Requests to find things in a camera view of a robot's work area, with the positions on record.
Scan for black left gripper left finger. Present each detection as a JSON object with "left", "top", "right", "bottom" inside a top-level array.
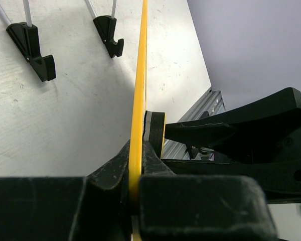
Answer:
[{"left": 0, "top": 144, "right": 131, "bottom": 240}]

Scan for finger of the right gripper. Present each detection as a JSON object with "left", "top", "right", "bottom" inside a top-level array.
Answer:
[
  {"left": 165, "top": 87, "right": 301, "bottom": 149},
  {"left": 163, "top": 152, "right": 301, "bottom": 203}
]

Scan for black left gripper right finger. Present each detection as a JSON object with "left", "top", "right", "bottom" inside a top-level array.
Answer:
[{"left": 138, "top": 142, "right": 277, "bottom": 240}]

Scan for yellow framed whiteboard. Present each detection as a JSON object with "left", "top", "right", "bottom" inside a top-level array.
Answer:
[{"left": 129, "top": 0, "right": 149, "bottom": 241}]

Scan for yellow black whiteboard eraser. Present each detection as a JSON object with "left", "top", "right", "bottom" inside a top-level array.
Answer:
[{"left": 143, "top": 110, "right": 166, "bottom": 158}]

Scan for black metal whiteboard stand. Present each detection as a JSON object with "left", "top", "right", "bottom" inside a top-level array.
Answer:
[{"left": 0, "top": 1, "right": 124, "bottom": 83}]

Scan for aluminium frame rails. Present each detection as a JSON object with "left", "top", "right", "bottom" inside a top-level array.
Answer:
[{"left": 162, "top": 88, "right": 225, "bottom": 160}]

